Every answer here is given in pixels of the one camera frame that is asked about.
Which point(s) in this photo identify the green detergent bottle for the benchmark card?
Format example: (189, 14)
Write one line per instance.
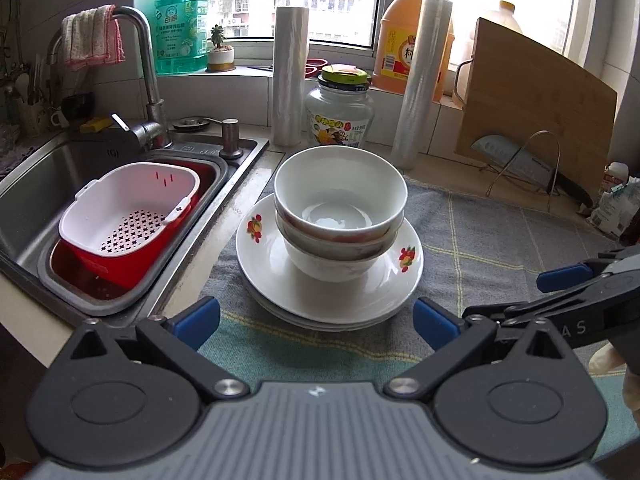
(180, 25)

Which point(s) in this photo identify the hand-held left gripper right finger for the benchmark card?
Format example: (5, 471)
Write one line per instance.
(434, 324)

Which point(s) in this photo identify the cling film roll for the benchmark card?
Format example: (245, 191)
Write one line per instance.
(425, 85)

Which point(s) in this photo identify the stained white fruit-print plate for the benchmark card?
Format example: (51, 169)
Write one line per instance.
(345, 329)

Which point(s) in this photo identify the white colander basket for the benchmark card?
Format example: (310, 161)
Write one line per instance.
(100, 200)

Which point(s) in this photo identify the person's right hand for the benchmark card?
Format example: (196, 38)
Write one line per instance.
(607, 360)

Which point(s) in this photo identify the glass jar green lid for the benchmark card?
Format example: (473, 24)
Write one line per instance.
(340, 115)

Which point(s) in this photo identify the small potted plant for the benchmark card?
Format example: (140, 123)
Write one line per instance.
(220, 55)

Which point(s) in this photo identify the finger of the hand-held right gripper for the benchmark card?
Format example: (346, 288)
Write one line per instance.
(565, 279)
(510, 312)

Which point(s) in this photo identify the yellow sponge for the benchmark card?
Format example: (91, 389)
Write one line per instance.
(96, 125)

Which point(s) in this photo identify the metal faucet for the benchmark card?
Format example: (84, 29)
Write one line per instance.
(150, 85)

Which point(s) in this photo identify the metal soap dispenser pump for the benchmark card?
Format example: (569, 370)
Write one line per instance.
(231, 137)

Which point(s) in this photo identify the white plastic bag roll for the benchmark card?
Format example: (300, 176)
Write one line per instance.
(290, 75)

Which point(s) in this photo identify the orange oil bottle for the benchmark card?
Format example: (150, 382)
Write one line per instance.
(505, 17)
(395, 45)

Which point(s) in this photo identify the white utensil holder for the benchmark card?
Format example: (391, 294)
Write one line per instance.
(35, 115)

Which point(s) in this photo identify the metal sink drain cover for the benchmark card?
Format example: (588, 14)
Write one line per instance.
(190, 122)

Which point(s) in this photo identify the small red dish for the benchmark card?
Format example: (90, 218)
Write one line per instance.
(316, 67)

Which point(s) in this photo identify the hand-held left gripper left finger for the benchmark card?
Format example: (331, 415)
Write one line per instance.
(195, 322)

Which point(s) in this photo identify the white colander in red basin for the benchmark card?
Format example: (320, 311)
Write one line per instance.
(130, 270)

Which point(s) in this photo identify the white seasoning bag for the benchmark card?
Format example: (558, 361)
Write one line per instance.
(607, 210)

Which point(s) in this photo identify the bamboo cutting board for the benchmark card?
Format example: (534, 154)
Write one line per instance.
(540, 90)

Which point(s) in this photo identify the pink and white dishcloth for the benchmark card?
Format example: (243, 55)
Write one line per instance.
(92, 40)

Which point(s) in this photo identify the red-print seasoning bag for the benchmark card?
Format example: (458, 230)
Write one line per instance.
(615, 172)

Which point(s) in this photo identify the stainless steel sink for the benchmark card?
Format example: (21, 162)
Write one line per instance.
(30, 195)

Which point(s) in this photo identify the grey and teal checked towel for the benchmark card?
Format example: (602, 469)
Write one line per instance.
(500, 240)

